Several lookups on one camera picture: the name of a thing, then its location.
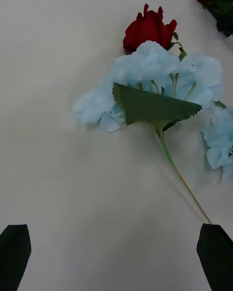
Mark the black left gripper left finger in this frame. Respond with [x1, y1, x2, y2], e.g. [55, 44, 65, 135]
[0, 224, 32, 291]

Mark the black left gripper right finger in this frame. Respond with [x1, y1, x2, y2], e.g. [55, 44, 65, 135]
[196, 223, 233, 291]

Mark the pale blue flower with stem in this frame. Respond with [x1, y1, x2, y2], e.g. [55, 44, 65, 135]
[200, 100, 233, 183]
[72, 40, 224, 225]

